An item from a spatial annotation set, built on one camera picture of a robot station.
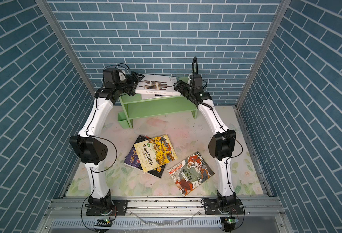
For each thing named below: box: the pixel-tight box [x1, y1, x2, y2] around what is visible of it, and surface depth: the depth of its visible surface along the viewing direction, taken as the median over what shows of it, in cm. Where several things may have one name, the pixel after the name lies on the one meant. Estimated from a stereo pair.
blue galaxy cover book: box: [141, 93, 181, 100], surface depth 90 cm
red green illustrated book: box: [167, 151, 215, 197], surface depth 86 cm
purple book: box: [123, 145, 144, 171], surface depth 88 cm
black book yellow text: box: [133, 134, 167, 179], surface depth 86 cm
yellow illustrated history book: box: [134, 134, 179, 173], surface depth 92 cm
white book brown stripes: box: [135, 73, 181, 96], surface depth 86 cm
